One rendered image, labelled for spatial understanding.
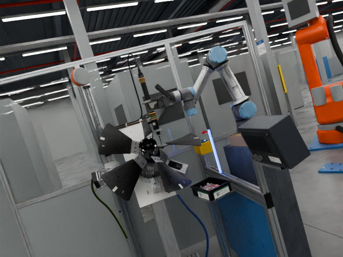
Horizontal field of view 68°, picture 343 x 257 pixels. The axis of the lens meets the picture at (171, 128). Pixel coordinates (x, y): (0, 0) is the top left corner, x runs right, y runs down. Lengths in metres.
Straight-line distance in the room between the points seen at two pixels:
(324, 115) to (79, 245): 4.20
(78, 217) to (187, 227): 1.03
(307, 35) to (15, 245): 5.22
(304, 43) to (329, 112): 1.27
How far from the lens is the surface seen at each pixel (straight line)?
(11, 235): 3.59
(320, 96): 4.97
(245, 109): 1.78
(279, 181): 2.03
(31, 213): 2.62
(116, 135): 1.78
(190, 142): 1.70
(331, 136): 5.09
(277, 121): 1.07
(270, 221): 1.47
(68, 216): 2.58
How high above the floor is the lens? 1.41
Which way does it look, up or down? 4 degrees down
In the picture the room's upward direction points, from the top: 17 degrees counter-clockwise
